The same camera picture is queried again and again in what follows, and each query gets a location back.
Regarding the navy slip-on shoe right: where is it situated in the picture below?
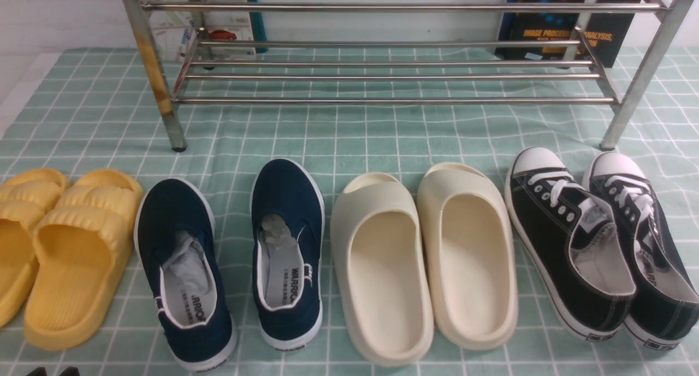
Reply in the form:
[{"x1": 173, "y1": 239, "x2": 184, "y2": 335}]
[{"x1": 250, "y1": 159, "x2": 325, "y2": 351}]

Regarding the cream slide left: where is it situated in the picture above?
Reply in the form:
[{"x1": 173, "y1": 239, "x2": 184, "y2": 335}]
[{"x1": 330, "y1": 172, "x2": 434, "y2": 368}]

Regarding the dark image processing book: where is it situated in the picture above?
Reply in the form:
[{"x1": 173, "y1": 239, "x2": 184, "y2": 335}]
[{"x1": 495, "y1": 0, "x2": 634, "y2": 68}]

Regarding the metal shoe rack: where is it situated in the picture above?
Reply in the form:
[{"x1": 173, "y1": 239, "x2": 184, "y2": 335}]
[{"x1": 122, "y1": 0, "x2": 696, "y2": 152}]

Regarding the green checked cloth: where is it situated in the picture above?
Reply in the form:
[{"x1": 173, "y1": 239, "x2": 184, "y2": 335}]
[{"x1": 2, "y1": 47, "x2": 697, "y2": 375}]

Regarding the cream slide right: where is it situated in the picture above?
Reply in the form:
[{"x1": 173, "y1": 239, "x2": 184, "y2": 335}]
[{"x1": 417, "y1": 162, "x2": 518, "y2": 350}]

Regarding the black canvas sneaker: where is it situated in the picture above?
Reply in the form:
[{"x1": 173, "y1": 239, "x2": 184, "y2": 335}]
[
  {"x1": 583, "y1": 152, "x2": 698, "y2": 351},
  {"x1": 505, "y1": 147, "x2": 636, "y2": 343}
]

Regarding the yellow slipper far left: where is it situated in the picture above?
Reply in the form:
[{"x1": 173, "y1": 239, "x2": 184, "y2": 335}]
[{"x1": 1, "y1": 169, "x2": 70, "y2": 327}]

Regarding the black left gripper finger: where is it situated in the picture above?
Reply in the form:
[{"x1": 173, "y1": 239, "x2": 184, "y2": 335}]
[
  {"x1": 26, "y1": 368, "x2": 48, "y2": 376},
  {"x1": 59, "y1": 367, "x2": 80, "y2": 376}
]

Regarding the white box with car picture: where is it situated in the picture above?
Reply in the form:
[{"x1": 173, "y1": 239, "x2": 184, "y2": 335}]
[{"x1": 149, "y1": 0, "x2": 254, "y2": 62}]

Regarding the navy slip-on shoe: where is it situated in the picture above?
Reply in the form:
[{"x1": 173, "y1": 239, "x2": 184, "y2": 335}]
[
  {"x1": 250, "y1": 159, "x2": 325, "y2": 351},
  {"x1": 133, "y1": 178, "x2": 237, "y2": 373}
]

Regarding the cream slide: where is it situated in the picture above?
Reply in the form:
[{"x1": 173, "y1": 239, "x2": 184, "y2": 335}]
[
  {"x1": 330, "y1": 172, "x2": 434, "y2": 368},
  {"x1": 417, "y1": 162, "x2": 518, "y2": 350}
]

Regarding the yellow slipper right one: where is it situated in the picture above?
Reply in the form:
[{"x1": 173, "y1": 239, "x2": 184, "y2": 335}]
[{"x1": 24, "y1": 169, "x2": 143, "y2": 351}]

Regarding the navy slip-on shoe left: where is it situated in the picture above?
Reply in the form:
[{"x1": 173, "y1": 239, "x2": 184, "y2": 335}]
[{"x1": 133, "y1": 178, "x2": 237, "y2": 373}]

